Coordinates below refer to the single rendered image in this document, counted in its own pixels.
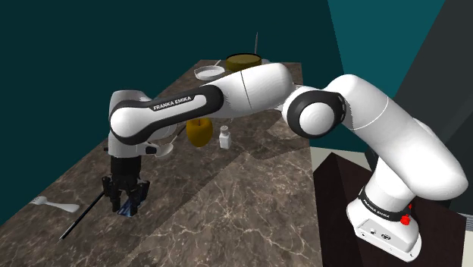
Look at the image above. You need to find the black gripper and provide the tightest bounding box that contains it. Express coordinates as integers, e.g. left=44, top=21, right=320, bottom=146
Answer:
left=102, top=155, right=151, bottom=217

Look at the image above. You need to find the dark blue object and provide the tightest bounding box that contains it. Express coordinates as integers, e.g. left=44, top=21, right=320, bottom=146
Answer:
left=117, top=195, right=140, bottom=218

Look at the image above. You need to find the thin black rod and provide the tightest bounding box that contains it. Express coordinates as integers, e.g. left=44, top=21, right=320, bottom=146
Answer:
left=58, top=190, right=106, bottom=240

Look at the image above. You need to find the white spoon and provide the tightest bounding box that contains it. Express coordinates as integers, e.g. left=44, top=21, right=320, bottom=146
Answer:
left=155, top=134, right=180, bottom=159

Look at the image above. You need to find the white fork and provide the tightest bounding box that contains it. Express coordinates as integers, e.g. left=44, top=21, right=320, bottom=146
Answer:
left=30, top=196, right=80, bottom=214

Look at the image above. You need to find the yellow apple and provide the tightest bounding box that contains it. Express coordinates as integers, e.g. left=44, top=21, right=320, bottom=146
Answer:
left=185, top=118, right=214, bottom=148

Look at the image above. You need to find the white salt shaker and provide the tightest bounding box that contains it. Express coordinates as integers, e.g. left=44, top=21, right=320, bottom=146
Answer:
left=218, top=125, right=233, bottom=150

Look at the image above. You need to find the white plate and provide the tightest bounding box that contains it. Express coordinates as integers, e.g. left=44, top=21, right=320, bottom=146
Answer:
left=194, top=65, right=226, bottom=81

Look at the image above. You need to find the olive round bowl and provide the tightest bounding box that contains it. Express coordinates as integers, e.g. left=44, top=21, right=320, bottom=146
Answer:
left=225, top=52, right=263, bottom=74

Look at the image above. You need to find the dark robot stand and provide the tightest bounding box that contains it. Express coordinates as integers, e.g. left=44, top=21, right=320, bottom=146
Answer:
left=313, top=152, right=468, bottom=267

